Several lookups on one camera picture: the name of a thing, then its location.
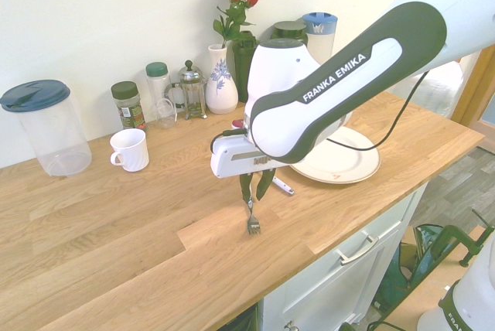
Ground tall dark green bottle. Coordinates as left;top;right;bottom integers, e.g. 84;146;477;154
231;30;260;104

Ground red roses with green leaves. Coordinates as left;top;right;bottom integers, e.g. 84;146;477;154
212;0;266;50

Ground green bag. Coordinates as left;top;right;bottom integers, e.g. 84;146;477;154
373;224;457;311

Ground white kitchen cabinet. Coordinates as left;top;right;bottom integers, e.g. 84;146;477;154
261;183;431;331

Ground clear container with blue lid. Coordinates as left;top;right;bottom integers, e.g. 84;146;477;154
0;79;94;178

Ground white pitcher with blue lid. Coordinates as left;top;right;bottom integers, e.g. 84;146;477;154
301;12;340;68

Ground wooden door frame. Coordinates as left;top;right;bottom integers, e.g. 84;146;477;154
450;46;495;135

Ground white handled metal fork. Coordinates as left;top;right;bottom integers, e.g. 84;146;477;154
243;186;264;237

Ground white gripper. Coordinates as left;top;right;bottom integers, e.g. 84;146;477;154
210;135;278;203

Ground coffee jar with dark lid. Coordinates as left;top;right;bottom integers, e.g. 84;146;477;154
110;80;149;135

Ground glass french press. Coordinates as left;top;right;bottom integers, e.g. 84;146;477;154
165;59;209;121

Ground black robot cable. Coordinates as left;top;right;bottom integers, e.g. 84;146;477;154
326;69;432;152

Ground green metal clamp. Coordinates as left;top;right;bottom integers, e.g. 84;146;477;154
409;209;495;288

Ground clear bottle with green lid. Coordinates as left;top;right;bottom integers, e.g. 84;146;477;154
145;61;173;123

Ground metal drawer handle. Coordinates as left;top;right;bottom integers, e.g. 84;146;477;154
335;234;379;267

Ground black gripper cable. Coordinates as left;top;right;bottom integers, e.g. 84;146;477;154
210;128;248;154

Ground cream plate with gold rim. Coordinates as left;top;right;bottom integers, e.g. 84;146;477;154
289;125;382;186

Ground white vase with blue print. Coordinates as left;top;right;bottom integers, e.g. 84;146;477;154
204;43;240;116

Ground small clear plastic cup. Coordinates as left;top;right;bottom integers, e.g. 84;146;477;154
155;98;179;130

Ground dark green glass jar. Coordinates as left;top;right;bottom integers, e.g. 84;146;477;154
270;20;309;52

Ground white ceramic mug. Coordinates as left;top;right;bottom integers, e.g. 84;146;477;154
109;128;151;173

